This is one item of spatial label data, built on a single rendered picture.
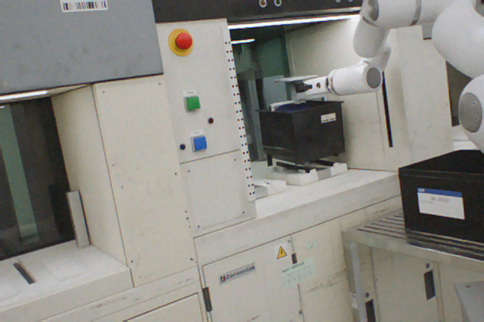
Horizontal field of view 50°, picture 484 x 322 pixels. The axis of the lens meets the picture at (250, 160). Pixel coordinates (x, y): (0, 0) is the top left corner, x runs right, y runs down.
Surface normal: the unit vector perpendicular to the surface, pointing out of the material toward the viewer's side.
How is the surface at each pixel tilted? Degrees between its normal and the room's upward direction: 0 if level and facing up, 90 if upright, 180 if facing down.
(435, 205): 90
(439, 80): 90
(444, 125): 90
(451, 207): 90
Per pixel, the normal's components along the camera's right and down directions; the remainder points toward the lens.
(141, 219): 0.55, 0.04
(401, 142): -0.83, 0.21
